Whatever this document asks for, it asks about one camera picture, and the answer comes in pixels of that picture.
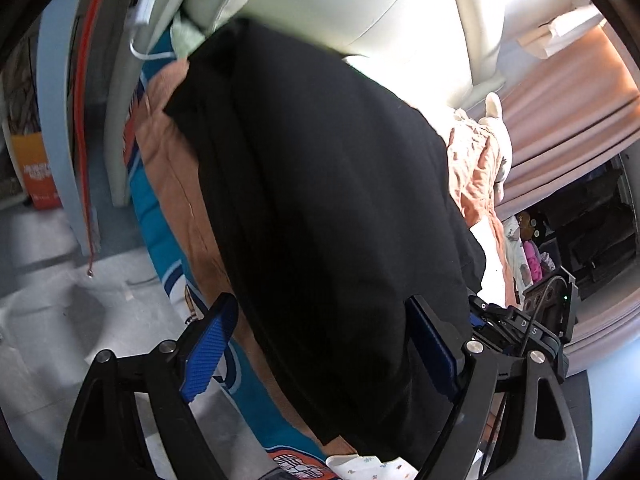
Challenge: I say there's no orange-brown blanket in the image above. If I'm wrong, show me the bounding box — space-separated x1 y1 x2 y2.
132 60 515 455

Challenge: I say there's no cream cloth hanging on wall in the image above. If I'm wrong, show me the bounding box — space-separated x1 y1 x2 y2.
518 4 604 60

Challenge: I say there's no black button-up jacket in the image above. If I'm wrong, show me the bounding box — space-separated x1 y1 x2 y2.
165 18 485 467

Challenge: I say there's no white dotted bed sheet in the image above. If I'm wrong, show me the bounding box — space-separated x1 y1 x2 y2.
326 206 518 479

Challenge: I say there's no white pillow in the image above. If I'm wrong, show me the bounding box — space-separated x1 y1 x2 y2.
480 92 513 205

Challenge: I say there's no cream padded headboard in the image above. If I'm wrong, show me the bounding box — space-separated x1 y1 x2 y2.
106 0 507 208

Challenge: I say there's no pink left curtain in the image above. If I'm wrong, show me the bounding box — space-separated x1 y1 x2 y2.
497 27 639 219

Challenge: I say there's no pile of clothes by window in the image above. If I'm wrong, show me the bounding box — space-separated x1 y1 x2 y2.
502 211 556 306

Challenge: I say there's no blue cartoon bed cover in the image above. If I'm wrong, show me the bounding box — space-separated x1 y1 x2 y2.
125 32 334 479

